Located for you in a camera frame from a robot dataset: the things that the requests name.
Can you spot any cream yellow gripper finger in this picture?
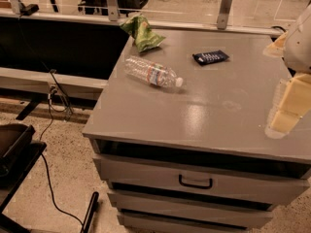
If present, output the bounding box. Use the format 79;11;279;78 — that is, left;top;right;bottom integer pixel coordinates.
265;73;311;138

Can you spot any dark blue snack bar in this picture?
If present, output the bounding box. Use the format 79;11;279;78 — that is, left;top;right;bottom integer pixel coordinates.
192;50;229;66

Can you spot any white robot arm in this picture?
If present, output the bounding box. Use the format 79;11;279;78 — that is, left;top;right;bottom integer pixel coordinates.
263;5;311;139

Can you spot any grey drawer cabinet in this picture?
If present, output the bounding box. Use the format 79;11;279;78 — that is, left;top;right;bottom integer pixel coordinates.
84;30;310;233

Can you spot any clear plastic water bottle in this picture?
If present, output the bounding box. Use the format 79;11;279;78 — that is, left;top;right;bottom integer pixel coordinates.
124;55;184;88

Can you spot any green chip bag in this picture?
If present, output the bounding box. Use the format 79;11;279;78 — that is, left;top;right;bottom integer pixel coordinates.
121;15;165;52

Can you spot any metal railing post right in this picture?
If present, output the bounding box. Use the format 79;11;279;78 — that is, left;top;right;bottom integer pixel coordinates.
217;0;233;30

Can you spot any black drawer handle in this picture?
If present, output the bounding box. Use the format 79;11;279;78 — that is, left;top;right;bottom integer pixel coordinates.
178;175;214;190

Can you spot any metal railing post middle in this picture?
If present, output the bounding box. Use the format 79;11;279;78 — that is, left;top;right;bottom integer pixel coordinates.
106;0;120;21

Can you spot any black floor cable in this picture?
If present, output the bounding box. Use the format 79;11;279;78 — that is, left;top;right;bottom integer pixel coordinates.
38;69;86;227

